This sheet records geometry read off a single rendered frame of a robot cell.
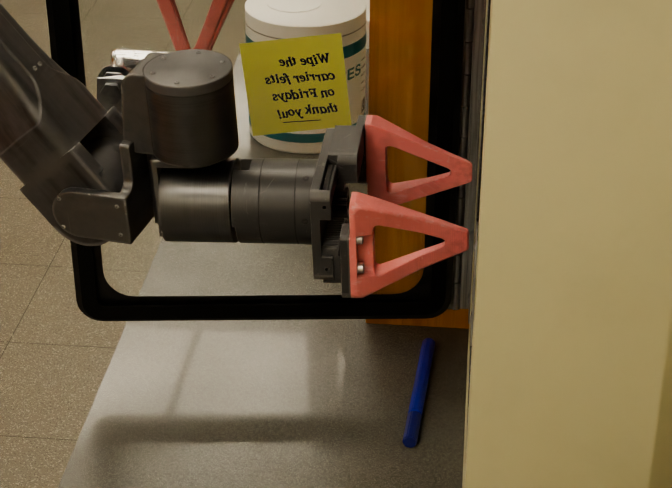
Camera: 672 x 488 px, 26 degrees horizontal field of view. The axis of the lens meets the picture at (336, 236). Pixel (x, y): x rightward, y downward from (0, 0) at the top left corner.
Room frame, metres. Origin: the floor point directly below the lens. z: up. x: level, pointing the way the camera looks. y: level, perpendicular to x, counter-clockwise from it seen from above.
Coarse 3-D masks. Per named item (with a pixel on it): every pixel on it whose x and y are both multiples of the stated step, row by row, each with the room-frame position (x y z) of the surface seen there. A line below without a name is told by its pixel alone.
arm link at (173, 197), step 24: (168, 168) 0.86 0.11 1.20; (192, 168) 0.84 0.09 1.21; (216, 168) 0.86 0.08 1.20; (240, 168) 0.88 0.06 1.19; (168, 192) 0.84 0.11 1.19; (192, 192) 0.84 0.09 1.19; (216, 192) 0.84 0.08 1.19; (168, 216) 0.84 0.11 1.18; (192, 216) 0.84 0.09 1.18; (216, 216) 0.84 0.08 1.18; (168, 240) 0.85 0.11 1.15; (192, 240) 0.85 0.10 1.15; (216, 240) 0.84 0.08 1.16
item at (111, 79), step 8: (112, 72) 1.00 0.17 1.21; (104, 80) 0.99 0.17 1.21; (112, 80) 0.99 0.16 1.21; (120, 80) 0.99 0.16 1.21; (104, 88) 0.98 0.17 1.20; (112, 88) 0.98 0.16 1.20; (120, 88) 0.99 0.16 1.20; (104, 96) 0.98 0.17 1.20; (112, 96) 0.98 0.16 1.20; (120, 96) 0.98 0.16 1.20; (104, 104) 0.99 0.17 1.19; (112, 104) 0.99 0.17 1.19; (120, 104) 0.99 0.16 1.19; (120, 112) 0.99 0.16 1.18
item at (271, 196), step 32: (256, 160) 0.86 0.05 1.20; (288, 160) 0.86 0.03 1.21; (320, 160) 0.85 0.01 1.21; (256, 192) 0.84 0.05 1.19; (288, 192) 0.84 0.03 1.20; (320, 192) 0.81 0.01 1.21; (256, 224) 0.83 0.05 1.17; (288, 224) 0.83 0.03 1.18; (320, 224) 0.81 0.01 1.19; (320, 256) 0.81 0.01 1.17
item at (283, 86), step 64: (128, 0) 1.00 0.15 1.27; (192, 0) 1.00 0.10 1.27; (256, 0) 1.00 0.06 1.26; (320, 0) 1.00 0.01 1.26; (384, 0) 1.01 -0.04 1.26; (128, 64) 1.00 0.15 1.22; (256, 64) 1.00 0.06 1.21; (320, 64) 1.00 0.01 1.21; (384, 64) 1.01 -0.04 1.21; (256, 128) 1.00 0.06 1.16; (320, 128) 1.00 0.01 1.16; (128, 256) 1.00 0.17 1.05; (192, 256) 1.00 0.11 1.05; (256, 256) 1.00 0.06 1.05; (384, 256) 1.01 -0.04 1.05
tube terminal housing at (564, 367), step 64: (512, 0) 0.70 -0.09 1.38; (576, 0) 0.69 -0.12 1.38; (640, 0) 0.69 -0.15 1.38; (512, 64) 0.70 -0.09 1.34; (576, 64) 0.69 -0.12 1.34; (640, 64) 0.69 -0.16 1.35; (512, 128) 0.70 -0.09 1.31; (576, 128) 0.69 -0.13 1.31; (640, 128) 0.69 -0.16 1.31; (512, 192) 0.70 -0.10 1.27; (576, 192) 0.69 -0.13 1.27; (640, 192) 0.69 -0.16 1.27; (512, 256) 0.70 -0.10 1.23; (576, 256) 0.69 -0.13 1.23; (640, 256) 0.69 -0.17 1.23; (512, 320) 0.70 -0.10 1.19; (576, 320) 0.69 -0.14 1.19; (640, 320) 0.69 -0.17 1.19; (512, 384) 0.70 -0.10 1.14; (576, 384) 0.69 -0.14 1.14; (640, 384) 0.69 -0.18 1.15; (512, 448) 0.70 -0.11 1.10; (576, 448) 0.69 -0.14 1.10; (640, 448) 0.69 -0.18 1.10
